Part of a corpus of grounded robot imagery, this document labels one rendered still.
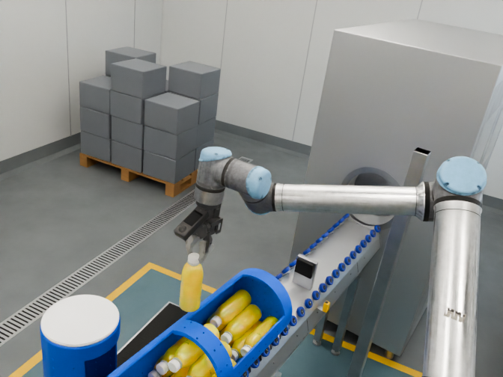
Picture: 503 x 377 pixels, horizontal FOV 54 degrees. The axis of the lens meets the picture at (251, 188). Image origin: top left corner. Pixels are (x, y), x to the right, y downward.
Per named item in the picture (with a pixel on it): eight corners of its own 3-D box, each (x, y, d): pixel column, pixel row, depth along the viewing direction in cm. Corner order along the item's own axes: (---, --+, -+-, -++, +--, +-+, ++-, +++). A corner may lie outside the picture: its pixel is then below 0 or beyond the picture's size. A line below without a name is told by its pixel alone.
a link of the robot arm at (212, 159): (224, 157, 139) (194, 146, 142) (217, 197, 144) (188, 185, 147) (239, 150, 147) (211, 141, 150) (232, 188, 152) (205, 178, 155)
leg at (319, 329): (322, 342, 336) (341, 267, 308) (318, 347, 331) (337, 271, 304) (314, 338, 339) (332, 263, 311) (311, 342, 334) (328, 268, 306)
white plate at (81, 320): (32, 345, 169) (33, 348, 169) (115, 344, 174) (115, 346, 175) (49, 294, 193) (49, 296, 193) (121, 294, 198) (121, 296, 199)
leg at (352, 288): (340, 352, 330) (361, 277, 302) (337, 357, 325) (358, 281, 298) (333, 348, 332) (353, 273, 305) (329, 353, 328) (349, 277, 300)
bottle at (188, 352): (221, 342, 168) (186, 376, 153) (205, 338, 172) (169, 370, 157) (218, 325, 166) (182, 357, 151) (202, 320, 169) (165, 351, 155)
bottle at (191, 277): (180, 313, 162) (183, 267, 154) (178, 298, 168) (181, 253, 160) (200, 312, 164) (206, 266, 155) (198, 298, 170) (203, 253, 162)
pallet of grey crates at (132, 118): (212, 171, 561) (221, 68, 509) (173, 197, 494) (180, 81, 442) (126, 144, 601) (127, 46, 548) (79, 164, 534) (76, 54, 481)
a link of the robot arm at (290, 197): (468, 191, 147) (249, 186, 163) (476, 174, 136) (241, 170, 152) (469, 228, 143) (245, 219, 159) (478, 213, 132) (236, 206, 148)
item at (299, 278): (312, 288, 236) (318, 262, 229) (308, 292, 233) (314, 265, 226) (294, 280, 240) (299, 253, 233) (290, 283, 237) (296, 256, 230)
